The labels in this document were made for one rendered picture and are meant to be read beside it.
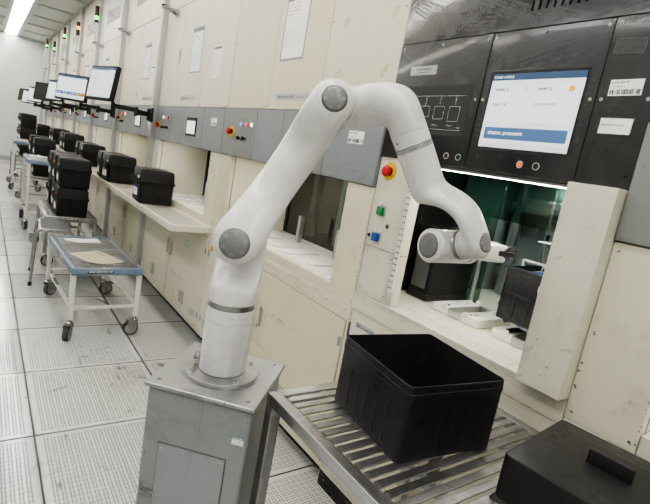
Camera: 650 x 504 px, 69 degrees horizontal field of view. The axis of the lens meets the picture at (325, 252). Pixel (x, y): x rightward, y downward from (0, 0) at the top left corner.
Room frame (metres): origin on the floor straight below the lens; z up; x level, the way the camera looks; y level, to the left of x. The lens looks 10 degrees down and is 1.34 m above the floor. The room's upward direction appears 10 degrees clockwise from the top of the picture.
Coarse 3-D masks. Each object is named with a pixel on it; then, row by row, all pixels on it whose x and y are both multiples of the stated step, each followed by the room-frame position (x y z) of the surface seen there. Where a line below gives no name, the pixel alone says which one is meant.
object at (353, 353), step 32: (352, 352) 1.09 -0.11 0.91; (384, 352) 1.20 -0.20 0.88; (416, 352) 1.25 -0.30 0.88; (448, 352) 1.19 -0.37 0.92; (352, 384) 1.07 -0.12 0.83; (384, 384) 0.97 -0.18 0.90; (416, 384) 1.26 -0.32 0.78; (448, 384) 0.95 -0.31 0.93; (480, 384) 0.99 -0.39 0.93; (352, 416) 1.05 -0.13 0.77; (384, 416) 0.95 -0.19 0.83; (416, 416) 0.91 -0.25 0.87; (448, 416) 0.95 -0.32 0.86; (480, 416) 1.00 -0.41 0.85; (384, 448) 0.93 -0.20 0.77; (416, 448) 0.92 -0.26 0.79; (448, 448) 0.97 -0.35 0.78; (480, 448) 1.02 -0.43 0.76
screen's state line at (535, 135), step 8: (488, 128) 1.48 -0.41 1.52; (496, 128) 1.46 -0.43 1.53; (504, 128) 1.44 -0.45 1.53; (512, 128) 1.42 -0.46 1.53; (520, 128) 1.40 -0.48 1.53; (488, 136) 1.48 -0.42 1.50; (496, 136) 1.45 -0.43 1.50; (504, 136) 1.43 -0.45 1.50; (512, 136) 1.41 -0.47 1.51; (520, 136) 1.39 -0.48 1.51; (528, 136) 1.37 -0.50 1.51; (536, 136) 1.35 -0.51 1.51; (544, 136) 1.33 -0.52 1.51; (552, 136) 1.32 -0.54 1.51; (560, 136) 1.30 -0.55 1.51
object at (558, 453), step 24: (552, 432) 0.96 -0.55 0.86; (576, 432) 0.98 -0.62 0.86; (528, 456) 0.85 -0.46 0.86; (552, 456) 0.86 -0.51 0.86; (576, 456) 0.88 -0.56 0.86; (600, 456) 0.85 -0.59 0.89; (624, 456) 0.91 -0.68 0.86; (504, 480) 0.83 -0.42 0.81; (528, 480) 0.80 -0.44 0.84; (552, 480) 0.78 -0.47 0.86; (576, 480) 0.79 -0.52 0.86; (600, 480) 0.81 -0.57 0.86; (624, 480) 0.81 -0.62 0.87; (648, 480) 0.84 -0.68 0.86
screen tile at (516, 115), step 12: (504, 84) 1.47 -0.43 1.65; (516, 84) 1.43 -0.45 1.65; (528, 84) 1.40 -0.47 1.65; (492, 96) 1.49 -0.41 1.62; (504, 96) 1.46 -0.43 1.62; (516, 96) 1.43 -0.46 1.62; (528, 96) 1.40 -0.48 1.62; (492, 108) 1.48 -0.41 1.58; (504, 108) 1.45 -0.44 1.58; (516, 108) 1.42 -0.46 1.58; (492, 120) 1.48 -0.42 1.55; (504, 120) 1.44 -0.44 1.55; (516, 120) 1.41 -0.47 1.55
